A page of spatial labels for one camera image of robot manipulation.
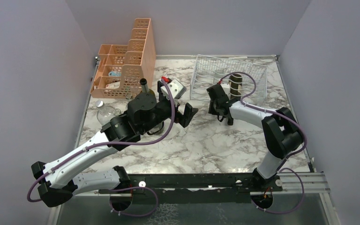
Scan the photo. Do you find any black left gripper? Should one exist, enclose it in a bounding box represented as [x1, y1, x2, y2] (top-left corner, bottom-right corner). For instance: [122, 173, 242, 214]
[140, 83, 198, 134]

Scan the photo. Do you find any green wine bottle white label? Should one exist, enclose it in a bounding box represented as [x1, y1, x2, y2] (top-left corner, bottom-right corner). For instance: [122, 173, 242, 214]
[229, 74, 242, 100]

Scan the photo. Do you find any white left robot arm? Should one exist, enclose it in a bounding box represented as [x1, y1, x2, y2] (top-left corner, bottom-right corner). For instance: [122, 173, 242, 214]
[31, 78, 197, 207]

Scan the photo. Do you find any green bottle grey foil neck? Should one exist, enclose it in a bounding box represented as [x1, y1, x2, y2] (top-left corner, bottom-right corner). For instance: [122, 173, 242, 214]
[140, 78, 155, 97]

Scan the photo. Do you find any clear liquor bottle red label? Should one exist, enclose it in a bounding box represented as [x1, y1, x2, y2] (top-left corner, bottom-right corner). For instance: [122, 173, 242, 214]
[95, 100, 121, 125]

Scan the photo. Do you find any pink plastic organizer basket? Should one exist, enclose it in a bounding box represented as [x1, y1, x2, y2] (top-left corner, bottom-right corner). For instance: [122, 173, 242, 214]
[90, 18, 156, 99]

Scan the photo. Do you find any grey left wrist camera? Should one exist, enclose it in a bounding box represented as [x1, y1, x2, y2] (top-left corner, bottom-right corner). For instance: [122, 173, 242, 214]
[160, 79, 187, 100]

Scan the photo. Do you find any black metal base rail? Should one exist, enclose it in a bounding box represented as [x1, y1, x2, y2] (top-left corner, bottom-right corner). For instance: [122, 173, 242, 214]
[98, 173, 282, 204]

